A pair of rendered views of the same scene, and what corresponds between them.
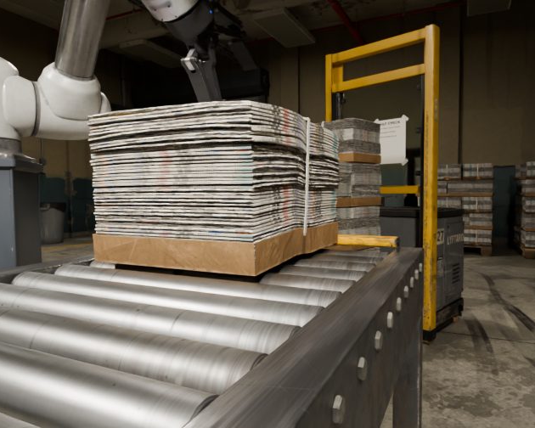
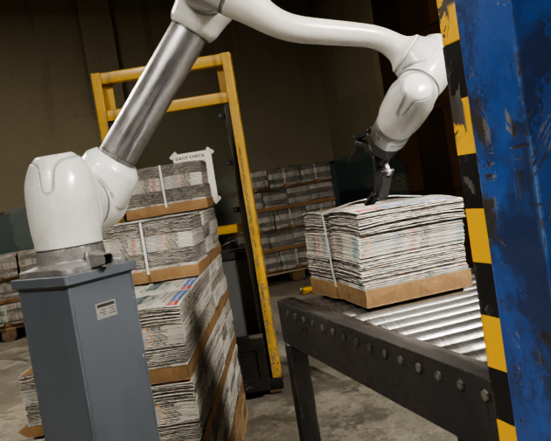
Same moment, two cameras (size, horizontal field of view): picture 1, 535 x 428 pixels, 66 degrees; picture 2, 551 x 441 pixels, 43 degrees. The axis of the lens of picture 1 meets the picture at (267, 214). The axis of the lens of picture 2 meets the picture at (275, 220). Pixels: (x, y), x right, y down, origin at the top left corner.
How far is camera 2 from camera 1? 1.56 m
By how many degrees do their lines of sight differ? 43
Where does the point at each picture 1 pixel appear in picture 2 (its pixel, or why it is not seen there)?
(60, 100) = (123, 192)
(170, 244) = (423, 282)
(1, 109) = (99, 210)
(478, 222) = not seen: hidden behind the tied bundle
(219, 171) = (446, 235)
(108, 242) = (378, 292)
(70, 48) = (141, 139)
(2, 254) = (137, 362)
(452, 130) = not seen: hidden behind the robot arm
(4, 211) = (132, 318)
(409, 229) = (230, 274)
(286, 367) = not seen: outside the picture
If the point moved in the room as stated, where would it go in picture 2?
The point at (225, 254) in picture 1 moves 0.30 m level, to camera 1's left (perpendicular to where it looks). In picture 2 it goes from (456, 278) to (380, 307)
